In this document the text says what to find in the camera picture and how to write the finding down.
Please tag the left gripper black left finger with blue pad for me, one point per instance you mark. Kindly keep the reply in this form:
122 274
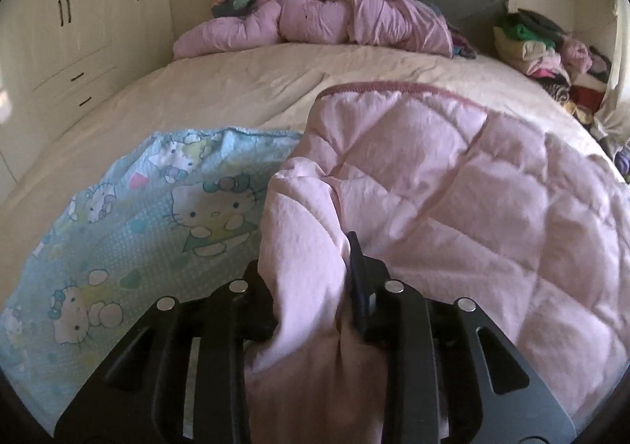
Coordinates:
178 375

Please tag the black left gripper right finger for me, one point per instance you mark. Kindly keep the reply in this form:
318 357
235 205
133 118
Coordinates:
453 376

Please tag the pink quilted jacket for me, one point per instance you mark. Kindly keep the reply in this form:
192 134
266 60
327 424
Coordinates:
457 200

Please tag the pile of folded clothes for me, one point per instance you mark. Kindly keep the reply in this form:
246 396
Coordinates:
573 74

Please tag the Hello Kitty blue blanket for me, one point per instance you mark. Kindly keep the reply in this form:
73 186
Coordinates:
178 217

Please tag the purple cloth in plastic bag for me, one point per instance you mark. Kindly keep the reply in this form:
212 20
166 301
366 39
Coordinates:
622 162

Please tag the cream window curtain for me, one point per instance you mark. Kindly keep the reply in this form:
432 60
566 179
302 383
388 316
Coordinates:
612 119

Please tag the cream bed sheet mattress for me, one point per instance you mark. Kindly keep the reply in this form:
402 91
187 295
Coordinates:
271 87

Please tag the dark patterned cloth on duvet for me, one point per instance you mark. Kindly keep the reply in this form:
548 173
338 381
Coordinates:
235 8

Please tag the cream built-in wardrobe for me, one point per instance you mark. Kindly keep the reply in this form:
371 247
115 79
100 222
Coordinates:
62 58

